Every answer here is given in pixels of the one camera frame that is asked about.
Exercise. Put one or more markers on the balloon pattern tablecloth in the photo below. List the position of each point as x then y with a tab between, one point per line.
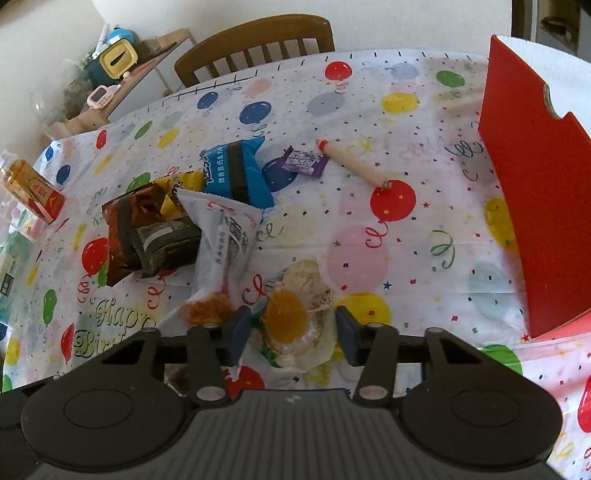
434	249

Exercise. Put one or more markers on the sausage stick red tip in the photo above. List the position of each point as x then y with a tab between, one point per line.
354	164

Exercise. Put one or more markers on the wooden side cabinet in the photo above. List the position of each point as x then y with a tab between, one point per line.
148	82

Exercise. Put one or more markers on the yellow teal tissue holder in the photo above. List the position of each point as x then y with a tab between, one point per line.
111	64

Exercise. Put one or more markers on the tissue box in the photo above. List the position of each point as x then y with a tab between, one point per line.
14	254

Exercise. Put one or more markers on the purple candy packet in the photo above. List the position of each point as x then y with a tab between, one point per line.
308	163

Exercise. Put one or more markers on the white long snack packet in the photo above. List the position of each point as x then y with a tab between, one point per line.
228	233

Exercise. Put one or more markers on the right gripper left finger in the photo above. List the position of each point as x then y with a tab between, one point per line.
209	349

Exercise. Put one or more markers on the white pink timer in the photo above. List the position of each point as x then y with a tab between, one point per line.
101	96

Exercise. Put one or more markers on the orange tea bottle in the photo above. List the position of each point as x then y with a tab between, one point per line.
30	188

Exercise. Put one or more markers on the brown Oreo snack bag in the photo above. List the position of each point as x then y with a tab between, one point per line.
123	215

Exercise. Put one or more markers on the red cardboard box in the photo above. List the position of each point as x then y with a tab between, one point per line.
535	123

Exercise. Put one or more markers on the blue Oreo snack packet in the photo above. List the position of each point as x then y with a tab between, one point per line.
231	171

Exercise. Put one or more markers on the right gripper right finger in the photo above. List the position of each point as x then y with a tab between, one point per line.
374	347

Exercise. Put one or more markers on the clear pastry packet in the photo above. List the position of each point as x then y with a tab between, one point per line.
298	321

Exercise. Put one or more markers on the wooden chair far side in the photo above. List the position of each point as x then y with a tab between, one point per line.
255	34

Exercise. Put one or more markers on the yellow snack packet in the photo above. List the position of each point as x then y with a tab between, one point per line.
171	207

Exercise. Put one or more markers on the clear glass vase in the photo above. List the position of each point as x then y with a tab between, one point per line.
61	95

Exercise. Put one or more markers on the dark green black packet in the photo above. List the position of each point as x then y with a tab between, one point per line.
165	245

